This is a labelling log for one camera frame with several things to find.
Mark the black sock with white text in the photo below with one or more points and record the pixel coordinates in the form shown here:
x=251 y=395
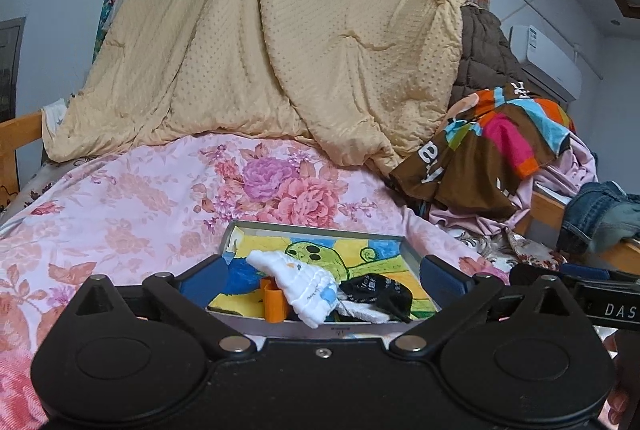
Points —
x=374 y=298

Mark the light pink cloth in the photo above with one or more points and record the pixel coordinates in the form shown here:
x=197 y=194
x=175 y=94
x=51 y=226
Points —
x=566 y=176

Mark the person's right hand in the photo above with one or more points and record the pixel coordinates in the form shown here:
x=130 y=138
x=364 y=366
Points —
x=623 y=401

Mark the grey wooden door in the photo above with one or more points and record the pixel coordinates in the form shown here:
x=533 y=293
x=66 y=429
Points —
x=11 y=34

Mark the teal patterned wall cloth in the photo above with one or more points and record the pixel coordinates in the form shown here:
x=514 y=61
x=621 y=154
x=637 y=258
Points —
x=107 y=15

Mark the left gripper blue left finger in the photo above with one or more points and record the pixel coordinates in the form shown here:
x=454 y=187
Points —
x=201 y=283

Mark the brown patterned cream fabric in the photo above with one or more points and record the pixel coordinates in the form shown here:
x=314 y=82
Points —
x=505 y=250

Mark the yellow beige quilt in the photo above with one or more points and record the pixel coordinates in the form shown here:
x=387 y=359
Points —
x=367 y=81

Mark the dark brown quilted blanket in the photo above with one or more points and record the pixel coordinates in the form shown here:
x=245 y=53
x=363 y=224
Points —
x=486 y=61

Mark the white air conditioner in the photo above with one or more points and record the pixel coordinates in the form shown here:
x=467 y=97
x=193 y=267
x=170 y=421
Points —
x=546 y=64

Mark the blue denim jeans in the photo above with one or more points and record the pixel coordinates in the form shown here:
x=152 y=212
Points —
x=599 y=217

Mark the white cloth with blue patches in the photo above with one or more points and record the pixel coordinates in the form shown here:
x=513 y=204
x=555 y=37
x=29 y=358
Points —
x=311 y=290

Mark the orange plastic block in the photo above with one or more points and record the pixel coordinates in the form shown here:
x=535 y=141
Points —
x=276 y=308

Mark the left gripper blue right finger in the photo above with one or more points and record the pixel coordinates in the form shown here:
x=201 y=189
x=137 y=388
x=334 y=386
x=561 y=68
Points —
x=444 y=283

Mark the brown colourful blanket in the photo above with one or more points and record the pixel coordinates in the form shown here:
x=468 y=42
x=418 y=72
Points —
x=491 y=141

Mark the pink floral bed sheet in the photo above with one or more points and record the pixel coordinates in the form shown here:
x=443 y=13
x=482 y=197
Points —
x=165 y=209

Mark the grey tray with cartoon picture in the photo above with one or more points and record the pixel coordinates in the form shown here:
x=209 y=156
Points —
x=344 y=254

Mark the wooden bed frame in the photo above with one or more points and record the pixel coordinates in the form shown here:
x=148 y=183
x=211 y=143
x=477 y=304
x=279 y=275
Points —
x=15 y=133

